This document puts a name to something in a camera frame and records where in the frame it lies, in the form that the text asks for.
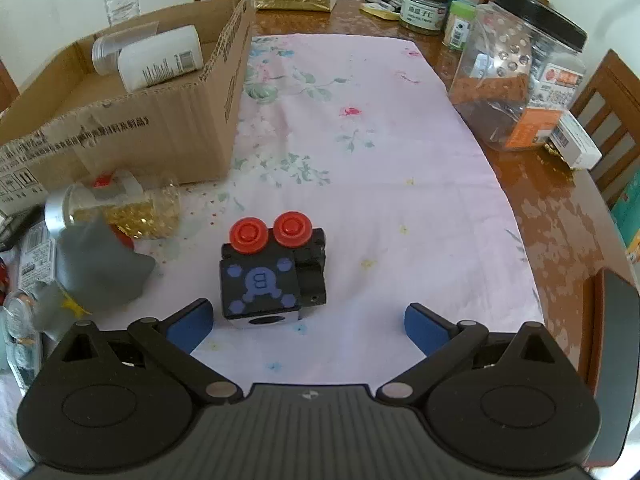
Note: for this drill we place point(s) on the empty clear plastic jar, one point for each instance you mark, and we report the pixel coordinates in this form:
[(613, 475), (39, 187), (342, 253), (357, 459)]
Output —
[(107, 50)]

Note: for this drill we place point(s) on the black-lidded labelled glass jar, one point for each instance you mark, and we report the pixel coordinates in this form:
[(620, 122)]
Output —
[(424, 9)]

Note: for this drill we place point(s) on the teal box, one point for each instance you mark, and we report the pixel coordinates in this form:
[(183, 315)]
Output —
[(627, 220)]

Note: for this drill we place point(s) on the silver can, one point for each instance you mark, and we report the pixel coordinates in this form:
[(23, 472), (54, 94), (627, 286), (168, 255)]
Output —
[(17, 330)]

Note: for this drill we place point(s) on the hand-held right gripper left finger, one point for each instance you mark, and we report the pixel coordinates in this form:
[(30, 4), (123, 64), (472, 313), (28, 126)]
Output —
[(192, 327)]

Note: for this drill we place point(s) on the small green-lidded jar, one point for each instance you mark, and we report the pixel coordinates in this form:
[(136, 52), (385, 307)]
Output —
[(457, 25)]

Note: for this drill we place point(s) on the black cube toy red buttons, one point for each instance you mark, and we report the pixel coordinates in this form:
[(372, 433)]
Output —
[(260, 285)]

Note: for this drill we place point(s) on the white plastic bottle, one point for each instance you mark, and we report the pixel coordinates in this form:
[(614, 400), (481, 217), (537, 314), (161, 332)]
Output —
[(160, 59)]

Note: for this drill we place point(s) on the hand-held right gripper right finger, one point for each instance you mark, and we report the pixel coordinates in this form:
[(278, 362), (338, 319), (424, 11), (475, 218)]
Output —
[(425, 331)]

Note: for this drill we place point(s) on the small white carton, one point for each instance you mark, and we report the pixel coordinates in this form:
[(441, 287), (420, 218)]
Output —
[(575, 140)]

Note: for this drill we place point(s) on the pink floral cloth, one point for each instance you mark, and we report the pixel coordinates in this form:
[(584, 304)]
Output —
[(380, 175)]

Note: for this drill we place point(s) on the grey plush toy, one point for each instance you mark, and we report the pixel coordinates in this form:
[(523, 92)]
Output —
[(95, 270)]

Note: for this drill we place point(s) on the yellow packet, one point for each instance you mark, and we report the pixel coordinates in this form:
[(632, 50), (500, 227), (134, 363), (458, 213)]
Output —
[(380, 11)]

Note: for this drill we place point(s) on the large clear black-lidded jar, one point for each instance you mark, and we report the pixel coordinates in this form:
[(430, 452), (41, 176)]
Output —
[(515, 75)]

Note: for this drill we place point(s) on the printed grey packet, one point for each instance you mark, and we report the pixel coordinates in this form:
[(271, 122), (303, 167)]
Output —
[(37, 257)]

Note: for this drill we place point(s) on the clear jar of gold beads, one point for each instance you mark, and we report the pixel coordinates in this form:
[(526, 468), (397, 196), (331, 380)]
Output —
[(145, 207)]

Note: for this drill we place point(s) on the brown cardboard box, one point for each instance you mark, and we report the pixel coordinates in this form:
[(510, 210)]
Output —
[(165, 130)]

